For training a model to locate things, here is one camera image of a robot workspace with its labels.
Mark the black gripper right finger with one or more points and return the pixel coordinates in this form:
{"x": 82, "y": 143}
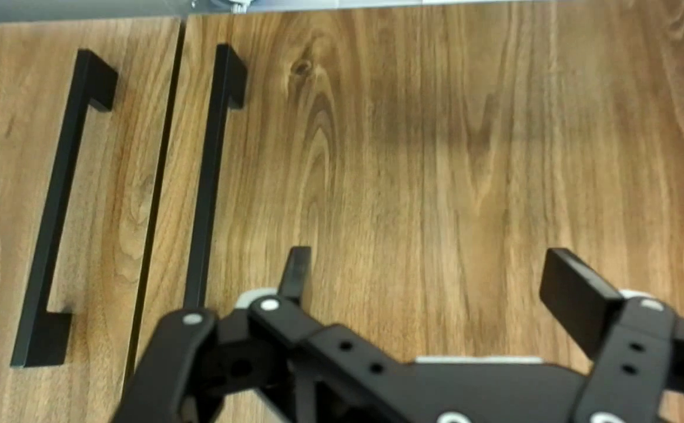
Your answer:
{"x": 633, "y": 342}

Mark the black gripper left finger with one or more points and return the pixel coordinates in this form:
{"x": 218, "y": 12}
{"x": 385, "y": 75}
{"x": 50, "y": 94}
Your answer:
{"x": 304, "y": 369}

